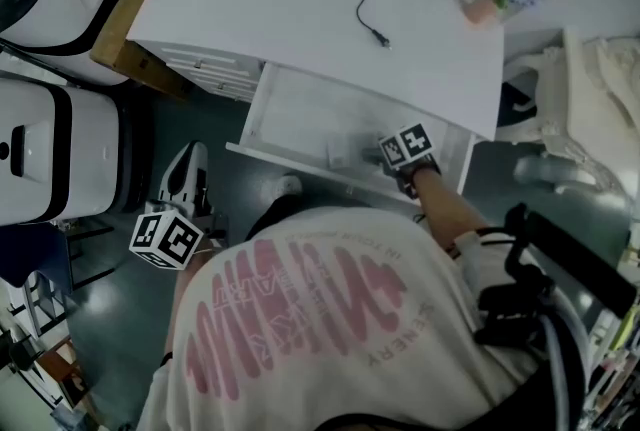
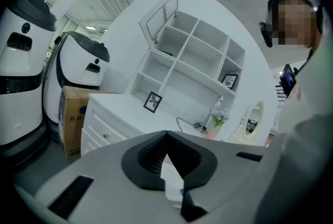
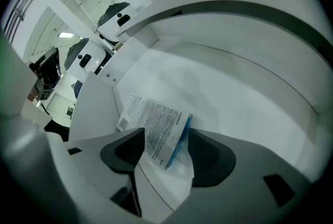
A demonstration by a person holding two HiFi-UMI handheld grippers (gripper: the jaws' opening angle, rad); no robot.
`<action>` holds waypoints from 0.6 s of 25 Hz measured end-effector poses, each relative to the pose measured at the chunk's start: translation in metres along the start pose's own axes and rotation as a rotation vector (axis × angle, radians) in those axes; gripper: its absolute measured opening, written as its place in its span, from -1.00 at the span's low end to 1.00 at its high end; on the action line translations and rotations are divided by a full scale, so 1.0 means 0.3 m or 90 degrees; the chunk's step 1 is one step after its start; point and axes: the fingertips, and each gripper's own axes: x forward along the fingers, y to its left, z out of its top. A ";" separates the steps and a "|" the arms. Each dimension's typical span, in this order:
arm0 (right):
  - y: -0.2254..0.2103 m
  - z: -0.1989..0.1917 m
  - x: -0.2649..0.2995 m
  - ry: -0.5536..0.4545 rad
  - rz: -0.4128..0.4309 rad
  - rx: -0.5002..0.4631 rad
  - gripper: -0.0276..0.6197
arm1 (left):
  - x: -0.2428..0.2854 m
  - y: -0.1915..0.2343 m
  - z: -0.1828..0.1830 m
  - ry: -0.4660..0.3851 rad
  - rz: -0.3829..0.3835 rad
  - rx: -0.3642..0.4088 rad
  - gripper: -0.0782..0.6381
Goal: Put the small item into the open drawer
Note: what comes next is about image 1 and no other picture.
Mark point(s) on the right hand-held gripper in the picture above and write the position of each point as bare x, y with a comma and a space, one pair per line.
407, 146

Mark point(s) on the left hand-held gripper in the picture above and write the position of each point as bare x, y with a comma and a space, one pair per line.
165, 239

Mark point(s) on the white rectangular box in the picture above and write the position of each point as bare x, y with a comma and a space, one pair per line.
342, 151

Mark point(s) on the white desk drawer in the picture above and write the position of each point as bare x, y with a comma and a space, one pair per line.
300, 119

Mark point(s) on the person's right forearm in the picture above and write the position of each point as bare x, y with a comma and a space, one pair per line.
445, 209

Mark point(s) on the person's white shoe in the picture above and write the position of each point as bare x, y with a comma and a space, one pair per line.
282, 186

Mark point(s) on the person's black trousers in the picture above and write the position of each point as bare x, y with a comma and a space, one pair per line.
280, 216

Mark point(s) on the brown cardboard box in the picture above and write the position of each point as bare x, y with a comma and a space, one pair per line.
130, 54

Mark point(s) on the white desk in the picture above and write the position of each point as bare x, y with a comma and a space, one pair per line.
300, 9

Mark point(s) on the person's cream printed shirt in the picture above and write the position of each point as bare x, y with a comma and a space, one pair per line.
325, 319

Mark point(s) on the pink vase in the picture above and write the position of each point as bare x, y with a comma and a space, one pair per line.
480, 11

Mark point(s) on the black chest-mounted device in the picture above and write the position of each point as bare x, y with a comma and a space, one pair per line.
520, 279

